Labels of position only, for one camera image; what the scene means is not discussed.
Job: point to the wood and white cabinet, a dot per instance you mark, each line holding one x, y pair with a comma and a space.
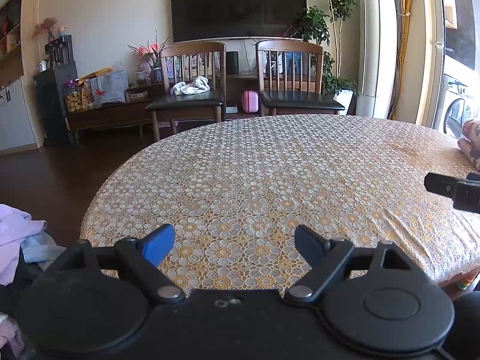
15, 82

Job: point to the dried pink flower bunch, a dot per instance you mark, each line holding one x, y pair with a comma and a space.
47, 26

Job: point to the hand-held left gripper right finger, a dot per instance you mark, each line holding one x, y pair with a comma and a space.
308, 242

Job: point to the light blue garment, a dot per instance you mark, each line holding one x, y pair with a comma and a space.
39, 251

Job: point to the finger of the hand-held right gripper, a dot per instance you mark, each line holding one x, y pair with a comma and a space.
442, 185

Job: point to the front-load washing machine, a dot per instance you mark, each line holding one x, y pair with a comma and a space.
459, 105

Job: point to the black flat television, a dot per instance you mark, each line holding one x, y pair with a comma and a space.
240, 5

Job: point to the black speaker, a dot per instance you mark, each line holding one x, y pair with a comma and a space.
232, 62

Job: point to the white square planter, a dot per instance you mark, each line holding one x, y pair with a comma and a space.
345, 101

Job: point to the white crumpled cloth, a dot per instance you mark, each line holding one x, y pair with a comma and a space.
193, 87

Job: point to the wooden chair black seat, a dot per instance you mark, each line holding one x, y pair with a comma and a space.
183, 101
300, 99

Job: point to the pink plastic container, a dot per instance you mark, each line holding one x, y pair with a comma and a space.
250, 102

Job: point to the lilac shirt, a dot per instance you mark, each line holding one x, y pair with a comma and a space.
15, 232

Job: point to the clear snack jar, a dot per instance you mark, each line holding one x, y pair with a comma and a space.
73, 99

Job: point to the white standing air conditioner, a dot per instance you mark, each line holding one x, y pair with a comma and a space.
377, 45

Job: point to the vase with pink flowers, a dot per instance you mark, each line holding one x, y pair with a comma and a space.
152, 54

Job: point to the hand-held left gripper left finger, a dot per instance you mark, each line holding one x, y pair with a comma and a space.
159, 243

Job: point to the folded floral fleece blanket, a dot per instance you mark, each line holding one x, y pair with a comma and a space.
470, 142

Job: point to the small cardboard box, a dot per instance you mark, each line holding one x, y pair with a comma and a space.
137, 93

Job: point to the grey gift bag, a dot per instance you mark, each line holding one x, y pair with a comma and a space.
110, 90

